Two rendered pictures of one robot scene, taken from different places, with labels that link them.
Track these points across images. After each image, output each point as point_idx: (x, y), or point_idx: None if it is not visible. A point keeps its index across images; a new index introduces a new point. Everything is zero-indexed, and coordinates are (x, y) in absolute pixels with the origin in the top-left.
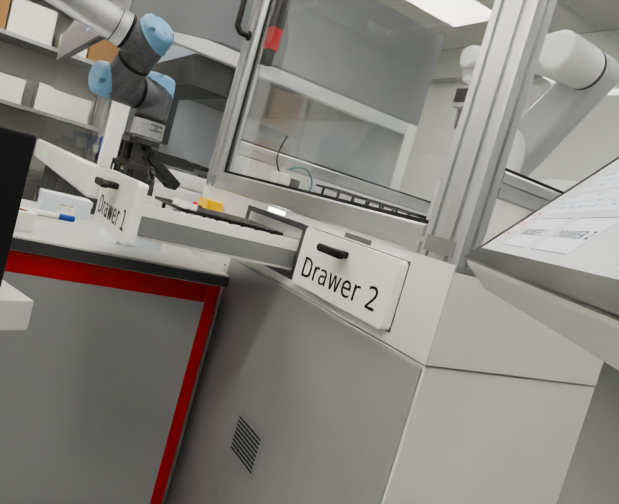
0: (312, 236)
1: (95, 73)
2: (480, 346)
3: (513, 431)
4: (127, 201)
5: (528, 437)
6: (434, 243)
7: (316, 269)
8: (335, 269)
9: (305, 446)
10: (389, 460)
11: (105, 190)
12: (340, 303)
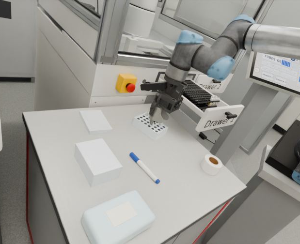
0: (203, 78)
1: (229, 69)
2: None
3: None
4: (236, 113)
5: None
6: (231, 70)
7: (203, 85)
8: (210, 83)
9: (191, 121)
10: None
11: (212, 118)
12: (210, 90)
